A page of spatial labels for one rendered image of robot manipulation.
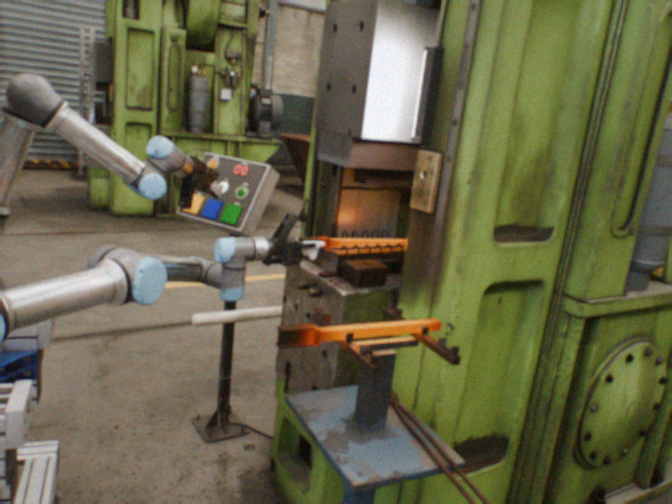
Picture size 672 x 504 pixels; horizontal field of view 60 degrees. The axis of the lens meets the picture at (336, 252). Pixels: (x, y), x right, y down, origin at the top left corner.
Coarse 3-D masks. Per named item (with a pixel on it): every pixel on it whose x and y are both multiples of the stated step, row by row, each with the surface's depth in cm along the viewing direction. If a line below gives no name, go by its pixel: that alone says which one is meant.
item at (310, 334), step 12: (300, 324) 131; (312, 324) 133; (360, 324) 138; (372, 324) 139; (384, 324) 140; (396, 324) 141; (408, 324) 142; (420, 324) 143; (432, 324) 145; (288, 336) 128; (300, 336) 130; (312, 336) 131; (324, 336) 132; (336, 336) 133; (360, 336) 136; (372, 336) 138
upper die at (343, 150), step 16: (320, 144) 195; (336, 144) 186; (352, 144) 179; (368, 144) 183; (384, 144) 186; (400, 144) 189; (416, 144) 193; (336, 160) 187; (352, 160) 181; (368, 160) 184; (384, 160) 187; (400, 160) 191; (416, 160) 194
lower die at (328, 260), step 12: (324, 252) 195; (336, 252) 190; (348, 252) 192; (360, 252) 193; (372, 252) 195; (384, 252) 198; (396, 252) 201; (324, 264) 196; (336, 264) 189; (336, 276) 190
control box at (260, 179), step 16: (208, 160) 237; (224, 160) 233; (240, 160) 229; (224, 176) 230; (240, 176) 226; (256, 176) 223; (272, 176) 225; (224, 192) 226; (256, 192) 220; (224, 208) 224; (256, 208) 221; (208, 224) 229; (224, 224) 221; (240, 224) 217; (256, 224) 223
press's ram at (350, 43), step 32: (352, 0) 176; (384, 0) 166; (352, 32) 177; (384, 32) 169; (416, 32) 175; (320, 64) 193; (352, 64) 177; (384, 64) 172; (416, 64) 178; (320, 96) 194; (352, 96) 178; (384, 96) 175; (416, 96) 181; (320, 128) 194; (352, 128) 179; (384, 128) 178
